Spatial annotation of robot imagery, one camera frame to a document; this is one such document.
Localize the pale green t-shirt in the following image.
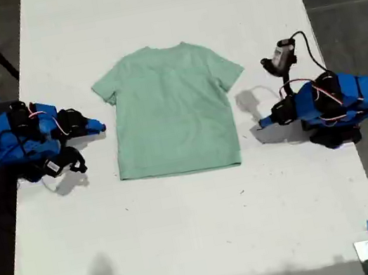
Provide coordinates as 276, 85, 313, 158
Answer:
85, 29, 263, 189

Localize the black camera stalk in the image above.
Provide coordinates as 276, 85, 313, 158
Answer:
279, 70, 297, 98
59, 143, 85, 164

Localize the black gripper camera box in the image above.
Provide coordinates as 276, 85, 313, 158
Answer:
39, 150, 90, 181
258, 38, 301, 80

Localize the black camera cable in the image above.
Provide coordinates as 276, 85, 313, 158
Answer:
288, 27, 330, 79

